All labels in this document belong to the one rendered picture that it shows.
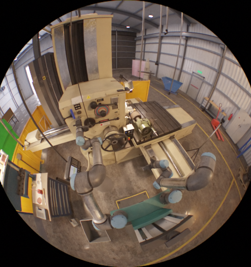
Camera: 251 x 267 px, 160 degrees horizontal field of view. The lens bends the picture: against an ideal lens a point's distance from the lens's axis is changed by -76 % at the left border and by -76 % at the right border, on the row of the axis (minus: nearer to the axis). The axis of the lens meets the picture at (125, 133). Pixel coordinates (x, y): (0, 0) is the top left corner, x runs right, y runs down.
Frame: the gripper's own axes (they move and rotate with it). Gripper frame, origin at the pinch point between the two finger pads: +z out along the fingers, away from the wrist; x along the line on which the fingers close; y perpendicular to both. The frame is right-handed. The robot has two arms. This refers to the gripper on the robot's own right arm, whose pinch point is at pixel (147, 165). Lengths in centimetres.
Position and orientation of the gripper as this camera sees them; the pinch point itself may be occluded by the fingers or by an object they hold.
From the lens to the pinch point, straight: 102.9
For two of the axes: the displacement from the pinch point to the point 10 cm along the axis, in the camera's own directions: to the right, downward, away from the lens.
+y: 3.5, 9.0, -2.4
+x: 8.9, -2.4, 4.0
